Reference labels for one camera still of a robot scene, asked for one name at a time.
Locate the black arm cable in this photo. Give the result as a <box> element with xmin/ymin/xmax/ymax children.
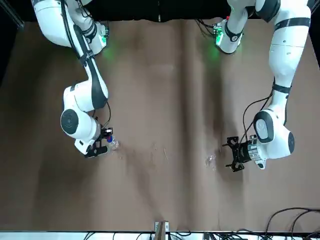
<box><xmin>238</xmin><ymin>82</ymin><xmax>276</xmax><ymax>148</ymax></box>
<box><xmin>59</xmin><ymin>0</ymin><xmax>112</xmax><ymax>131</ymax></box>

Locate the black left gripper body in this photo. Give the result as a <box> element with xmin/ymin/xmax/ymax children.
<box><xmin>232</xmin><ymin>142</ymin><xmax>249</xmax><ymax>165</ymax></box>

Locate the wooden camera mount post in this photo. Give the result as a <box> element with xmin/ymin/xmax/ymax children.
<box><xmin>153</xmin><ymin>220</ymin><xmax>170</xmax><ymax>240</ymax></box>

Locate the black base cable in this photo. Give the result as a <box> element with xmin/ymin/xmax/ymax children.
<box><xmin>196</xmin><ymin>18</ymin><xmax>216</xmax><ymax>38</ymax></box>

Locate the clear bottle with blue cap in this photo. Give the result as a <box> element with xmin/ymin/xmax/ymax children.
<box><xmin>107</xmin><ymin>136</ymin><xmax>121</xmax><ymax>151</ymax></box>

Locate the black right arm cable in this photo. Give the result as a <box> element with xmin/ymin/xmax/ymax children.
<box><xmin>59</xmin><ymin>0</ymin><xmax>112</xmax><ymax>131</ymax></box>

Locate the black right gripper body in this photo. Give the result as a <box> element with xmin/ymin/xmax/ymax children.
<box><xmin>90</xmin><ymin>123</ymin><xmax>107</xmax><ymax>150</ymax></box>

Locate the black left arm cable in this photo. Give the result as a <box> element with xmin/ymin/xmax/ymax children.
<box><xmin>238</xmin><ymin>82</ymin><xmax>276</xmax><ymax>148</ymax></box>

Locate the clear glass sample vial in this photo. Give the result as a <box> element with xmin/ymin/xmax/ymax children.
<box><xmin>205</xmin><ymin>153</ymin><xmax>218</xmax><ymax>172</ymax></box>

